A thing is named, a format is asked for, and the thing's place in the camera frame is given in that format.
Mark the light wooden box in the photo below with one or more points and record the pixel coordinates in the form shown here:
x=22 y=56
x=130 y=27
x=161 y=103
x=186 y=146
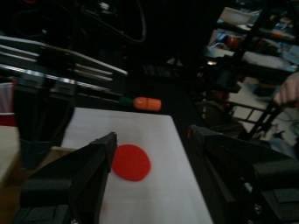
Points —
x=7 y=151

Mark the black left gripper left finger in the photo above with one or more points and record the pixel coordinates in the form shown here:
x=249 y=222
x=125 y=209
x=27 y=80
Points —
x=66 y=186

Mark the red white striped container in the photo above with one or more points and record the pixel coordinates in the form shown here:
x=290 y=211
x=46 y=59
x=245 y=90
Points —
x=7 y=105

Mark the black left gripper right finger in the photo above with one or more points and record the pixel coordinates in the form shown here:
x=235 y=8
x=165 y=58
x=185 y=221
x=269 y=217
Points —
x=249 y=180

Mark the cluttered storage shelf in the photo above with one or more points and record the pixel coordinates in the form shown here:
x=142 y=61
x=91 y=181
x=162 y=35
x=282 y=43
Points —
x=265 y=52

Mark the white plastic bin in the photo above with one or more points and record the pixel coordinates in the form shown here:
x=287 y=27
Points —
x=235 y=16

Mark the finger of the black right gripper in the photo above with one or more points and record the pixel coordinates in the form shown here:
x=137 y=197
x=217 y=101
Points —
x=62 y=116
x=35 y=131

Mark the flat red dough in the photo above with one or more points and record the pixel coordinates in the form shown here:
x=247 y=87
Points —
x=131 y=162

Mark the orange toy carrot green end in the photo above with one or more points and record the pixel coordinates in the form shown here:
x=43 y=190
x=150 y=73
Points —
x=147 y=103

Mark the white cutting board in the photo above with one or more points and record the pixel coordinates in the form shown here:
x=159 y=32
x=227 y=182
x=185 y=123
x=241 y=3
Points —
x=155 y=175

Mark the black metal stand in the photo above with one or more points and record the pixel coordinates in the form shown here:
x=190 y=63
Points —
x=265 y=119

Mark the person's bare hand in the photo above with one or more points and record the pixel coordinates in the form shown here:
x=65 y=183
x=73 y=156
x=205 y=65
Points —
x=289 y=90

